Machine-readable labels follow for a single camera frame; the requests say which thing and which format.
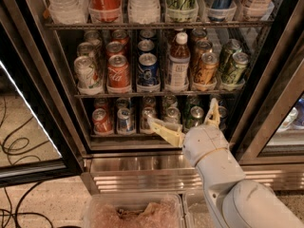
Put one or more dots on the green can lower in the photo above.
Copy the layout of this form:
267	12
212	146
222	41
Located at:
195	117

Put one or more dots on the blue can lower right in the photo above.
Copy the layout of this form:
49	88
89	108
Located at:
223	115

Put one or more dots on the blue pepsi can front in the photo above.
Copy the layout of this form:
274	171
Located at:
148	70

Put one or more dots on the orange gold can front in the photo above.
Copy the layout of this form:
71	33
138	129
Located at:
206	68

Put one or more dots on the orange gold can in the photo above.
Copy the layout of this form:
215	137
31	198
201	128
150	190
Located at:
206	68
200	47

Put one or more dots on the clear water bottle centre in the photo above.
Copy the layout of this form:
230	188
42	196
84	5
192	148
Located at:
144	11

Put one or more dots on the red cola can lower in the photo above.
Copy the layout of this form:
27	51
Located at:
101	120

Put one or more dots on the right clear plastic bin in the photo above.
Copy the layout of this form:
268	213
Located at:
196	211

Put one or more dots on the green can rear right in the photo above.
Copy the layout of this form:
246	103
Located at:
227	50

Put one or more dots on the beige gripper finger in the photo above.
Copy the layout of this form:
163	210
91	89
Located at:
170	132
213	117

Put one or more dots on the blue pepsi can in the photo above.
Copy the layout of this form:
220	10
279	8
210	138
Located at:
148	70
146	46

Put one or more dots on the blue white can lower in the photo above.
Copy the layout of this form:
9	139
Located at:
124	120

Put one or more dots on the left clear plastic bin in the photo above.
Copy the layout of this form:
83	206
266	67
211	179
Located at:
134	210

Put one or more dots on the white diet cola can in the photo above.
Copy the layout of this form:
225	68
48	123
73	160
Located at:
87	73

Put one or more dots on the clear plastic bin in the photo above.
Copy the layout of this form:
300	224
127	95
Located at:
196	211
134	210

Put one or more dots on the bronze can lower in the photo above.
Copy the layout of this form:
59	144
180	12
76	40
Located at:
147	112

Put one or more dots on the clear water bottle left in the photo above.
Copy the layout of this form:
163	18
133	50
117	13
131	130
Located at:
68	11

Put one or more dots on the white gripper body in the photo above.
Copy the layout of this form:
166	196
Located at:
205	142

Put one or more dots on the red cola can front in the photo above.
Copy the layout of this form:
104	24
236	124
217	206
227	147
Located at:
118	71

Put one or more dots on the open glass fridge door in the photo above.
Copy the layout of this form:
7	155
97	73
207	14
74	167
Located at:
39	140

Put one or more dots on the silver can lower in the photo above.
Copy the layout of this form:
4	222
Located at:
172	115

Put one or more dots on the red cola can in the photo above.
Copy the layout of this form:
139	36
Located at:
101	120
118	71
114	48

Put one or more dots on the tea bottle white cap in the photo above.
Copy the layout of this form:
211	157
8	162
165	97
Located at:
178	63

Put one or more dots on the green can front right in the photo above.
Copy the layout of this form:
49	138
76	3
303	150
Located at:
235	68

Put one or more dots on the clear water bottle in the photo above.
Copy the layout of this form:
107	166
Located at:
144	11
68	11

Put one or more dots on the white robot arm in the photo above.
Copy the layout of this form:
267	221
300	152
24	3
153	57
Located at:
218	181

